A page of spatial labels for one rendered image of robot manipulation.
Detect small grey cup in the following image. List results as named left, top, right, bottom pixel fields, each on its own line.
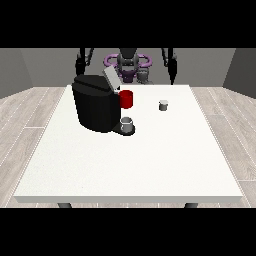
left=119, top=116, right=135, bottom=133

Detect grey robot trunk purple rings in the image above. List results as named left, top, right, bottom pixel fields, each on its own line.
left=103, top=48, right=155, bottom=85

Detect red pod holder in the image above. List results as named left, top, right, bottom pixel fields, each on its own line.
left=118, top=89, right=134, bottom=110

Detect black coffee machine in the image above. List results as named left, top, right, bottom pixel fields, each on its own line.
left=71, top=73, right=136, bottom=136

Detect small grey coffee pod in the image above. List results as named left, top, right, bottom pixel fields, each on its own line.
left=158, top=99, right=169, bottom=112

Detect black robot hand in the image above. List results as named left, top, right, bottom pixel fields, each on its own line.
left=164, top=57, right=178, bottom=86
left=74, top=57, right=90, bottom=77

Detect pale grey machine lid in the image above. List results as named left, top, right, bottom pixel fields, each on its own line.
left=102, top=65, right=122, bottom=92

